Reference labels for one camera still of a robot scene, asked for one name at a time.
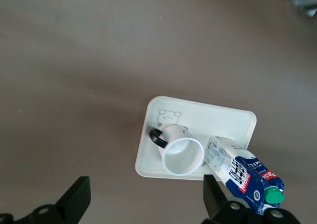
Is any cream tray with rabbit print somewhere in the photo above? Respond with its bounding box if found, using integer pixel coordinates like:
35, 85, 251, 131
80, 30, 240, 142
135, 95, 257, 181

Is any blue white milk carton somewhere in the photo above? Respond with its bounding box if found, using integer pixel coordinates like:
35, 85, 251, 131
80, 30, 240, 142
203, 135, 286, 216

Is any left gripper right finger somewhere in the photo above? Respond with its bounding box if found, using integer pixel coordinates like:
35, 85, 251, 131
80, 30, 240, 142
202, 174, 302, 224

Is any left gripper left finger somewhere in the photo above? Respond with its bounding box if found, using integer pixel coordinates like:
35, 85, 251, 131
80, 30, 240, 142
0, 176, 91, 224

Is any white smiley mug black handle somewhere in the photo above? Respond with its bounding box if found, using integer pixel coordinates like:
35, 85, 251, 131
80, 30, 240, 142
150, 124, 205, 177

